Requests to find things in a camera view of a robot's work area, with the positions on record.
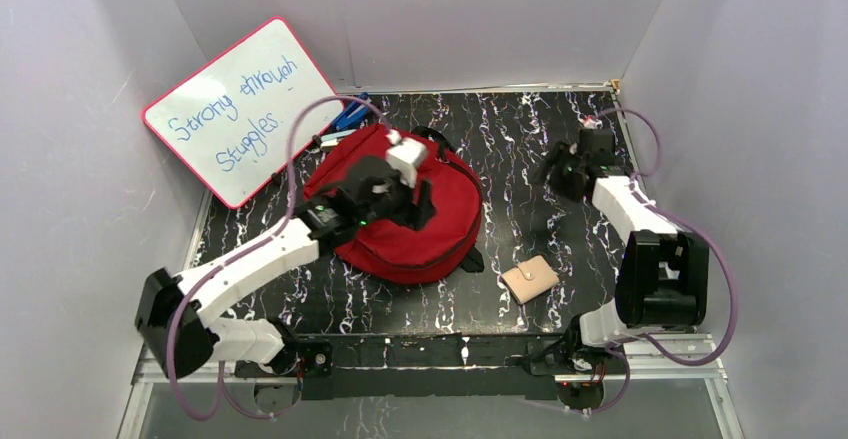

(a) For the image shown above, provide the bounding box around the red student backpack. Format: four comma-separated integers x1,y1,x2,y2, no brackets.
335,127,483,285

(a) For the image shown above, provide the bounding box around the beige small wallet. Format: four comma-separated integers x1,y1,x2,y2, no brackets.
500,255,559,305

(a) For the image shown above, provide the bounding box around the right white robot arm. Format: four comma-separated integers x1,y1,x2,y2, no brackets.
534,129,709,373

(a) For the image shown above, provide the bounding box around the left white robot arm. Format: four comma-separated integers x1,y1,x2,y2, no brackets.
135,147,435,381

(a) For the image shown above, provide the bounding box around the blue stapler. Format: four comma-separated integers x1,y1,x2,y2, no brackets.
311,101,371,148

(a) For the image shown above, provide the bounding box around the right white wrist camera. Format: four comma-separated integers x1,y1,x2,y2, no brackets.
581,116,603,129

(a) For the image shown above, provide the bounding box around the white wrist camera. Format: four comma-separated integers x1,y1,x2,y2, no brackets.
581,116,603,129
385,129,428,189

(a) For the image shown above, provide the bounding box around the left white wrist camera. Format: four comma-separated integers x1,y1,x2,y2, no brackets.
385,129,428,189

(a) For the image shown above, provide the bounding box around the white board pink frame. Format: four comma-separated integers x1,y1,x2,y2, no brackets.
142,17,344,209

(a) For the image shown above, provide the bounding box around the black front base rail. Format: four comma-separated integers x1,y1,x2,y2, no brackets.
303,334,571,401

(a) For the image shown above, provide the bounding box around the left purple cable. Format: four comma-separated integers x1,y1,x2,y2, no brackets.
165,96,399,422

